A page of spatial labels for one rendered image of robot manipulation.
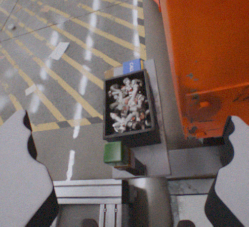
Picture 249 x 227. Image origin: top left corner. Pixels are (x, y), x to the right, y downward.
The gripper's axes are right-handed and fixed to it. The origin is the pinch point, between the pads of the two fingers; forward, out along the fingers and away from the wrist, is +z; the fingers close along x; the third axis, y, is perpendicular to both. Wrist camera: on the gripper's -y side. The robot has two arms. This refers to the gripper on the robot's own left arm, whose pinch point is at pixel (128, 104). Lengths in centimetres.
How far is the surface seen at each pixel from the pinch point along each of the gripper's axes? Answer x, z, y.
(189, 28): 5.7, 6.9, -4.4
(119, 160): -0.3, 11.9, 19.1
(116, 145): -0.9, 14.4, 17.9
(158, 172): 10.7, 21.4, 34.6
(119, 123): -0.3, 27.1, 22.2
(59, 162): -37, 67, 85
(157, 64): 26, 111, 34
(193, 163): 32, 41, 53
